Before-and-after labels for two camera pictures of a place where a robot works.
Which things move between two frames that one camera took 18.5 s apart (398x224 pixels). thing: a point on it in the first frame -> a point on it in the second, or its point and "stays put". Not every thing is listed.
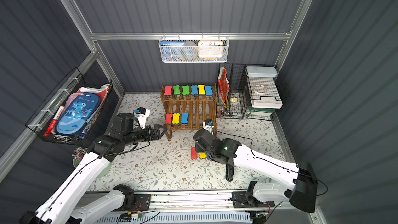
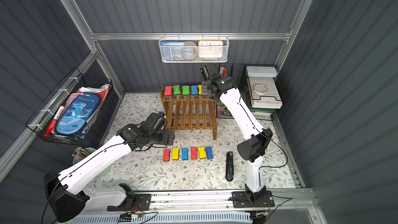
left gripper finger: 157,136 -> 170,137
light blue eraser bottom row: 185,117 -> 184,153
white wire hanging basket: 194,49 stays put
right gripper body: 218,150 -> 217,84
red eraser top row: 168,90 stays put
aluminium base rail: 202,202 stays put
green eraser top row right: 185,89 stays put
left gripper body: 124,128 -> 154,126
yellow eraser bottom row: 202,155 stays put
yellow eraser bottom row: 175,118 -> 175,155
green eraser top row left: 176,91 stays put
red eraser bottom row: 194,154 stays put
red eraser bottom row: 168,118 -> 166,155
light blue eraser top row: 194,89 stays put
